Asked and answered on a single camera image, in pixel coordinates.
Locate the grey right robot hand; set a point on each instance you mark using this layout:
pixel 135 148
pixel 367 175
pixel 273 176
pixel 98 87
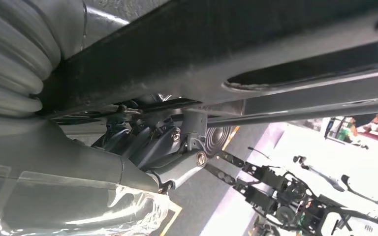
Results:
pixel 45 163

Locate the black thin trim strip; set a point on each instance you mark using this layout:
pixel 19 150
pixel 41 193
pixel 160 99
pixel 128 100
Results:
pixel 298 159
pixel 345 179

